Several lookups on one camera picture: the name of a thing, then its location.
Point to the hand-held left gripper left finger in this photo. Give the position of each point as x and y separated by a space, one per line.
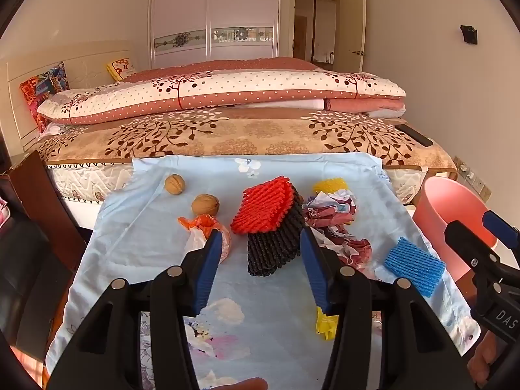
207 272

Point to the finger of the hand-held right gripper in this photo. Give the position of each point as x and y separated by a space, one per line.
493 221
463 235

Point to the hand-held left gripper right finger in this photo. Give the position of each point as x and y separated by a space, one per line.
317 276

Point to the pink plastic bin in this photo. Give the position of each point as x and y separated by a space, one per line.
447 199

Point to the orange plastic bag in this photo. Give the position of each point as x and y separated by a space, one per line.
199 223

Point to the person's right hand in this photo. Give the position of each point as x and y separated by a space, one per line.
485 361

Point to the person's left hand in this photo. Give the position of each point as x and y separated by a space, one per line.
245 385

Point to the black foam net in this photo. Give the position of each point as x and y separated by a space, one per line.
268 252

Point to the white phone charger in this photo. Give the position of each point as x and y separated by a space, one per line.
467 170

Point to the blue foam net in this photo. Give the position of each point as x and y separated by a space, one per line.
412 266

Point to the round brown walnut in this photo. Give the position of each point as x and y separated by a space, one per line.
174 184
205 205

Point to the light blue floral cloth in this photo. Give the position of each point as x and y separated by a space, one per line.
142 219

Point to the red foam net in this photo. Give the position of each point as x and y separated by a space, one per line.
260 205

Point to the yellow foam net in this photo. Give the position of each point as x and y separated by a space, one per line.
329 185

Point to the black smartphone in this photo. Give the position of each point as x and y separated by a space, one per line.
414 135

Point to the brown leaf-print blanket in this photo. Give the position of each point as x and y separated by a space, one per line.
243 134

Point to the white quilted mattress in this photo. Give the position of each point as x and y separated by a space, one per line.
81 183

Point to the pink folded blanket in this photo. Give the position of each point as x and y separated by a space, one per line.
365 105

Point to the dark furniture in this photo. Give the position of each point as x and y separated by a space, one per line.
28 292

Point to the folded dotted tree-print quilt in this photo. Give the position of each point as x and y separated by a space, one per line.
223 89

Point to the brown wooden nightstand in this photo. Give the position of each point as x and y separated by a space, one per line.
36 195

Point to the yellow flower pillow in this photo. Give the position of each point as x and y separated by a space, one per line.
121 68

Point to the cream open door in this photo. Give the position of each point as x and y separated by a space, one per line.
353 28

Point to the cream headboard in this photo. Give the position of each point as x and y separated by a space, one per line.
81 69

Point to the colourful patterned pillow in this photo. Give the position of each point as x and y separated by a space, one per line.
40 85

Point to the white sliding-door wardrobe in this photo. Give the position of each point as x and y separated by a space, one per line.
211 16

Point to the beige wall socket strip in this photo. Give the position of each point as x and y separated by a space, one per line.
473 178

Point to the black wall bracket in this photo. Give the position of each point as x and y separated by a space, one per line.
469 34

